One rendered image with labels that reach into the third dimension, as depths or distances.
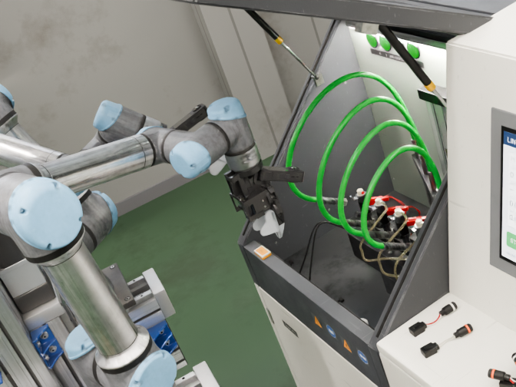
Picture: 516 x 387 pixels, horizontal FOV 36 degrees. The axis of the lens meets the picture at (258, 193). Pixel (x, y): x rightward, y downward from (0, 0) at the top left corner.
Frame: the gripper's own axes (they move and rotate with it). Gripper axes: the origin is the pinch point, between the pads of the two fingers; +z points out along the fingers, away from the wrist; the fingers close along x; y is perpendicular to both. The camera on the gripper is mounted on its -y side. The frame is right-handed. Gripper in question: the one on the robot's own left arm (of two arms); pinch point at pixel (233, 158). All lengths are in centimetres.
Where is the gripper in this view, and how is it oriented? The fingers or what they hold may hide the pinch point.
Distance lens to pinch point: 204.2
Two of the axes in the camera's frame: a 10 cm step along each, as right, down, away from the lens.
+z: 8.9, 3.6, 2.9
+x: 2.2, 2.1, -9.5
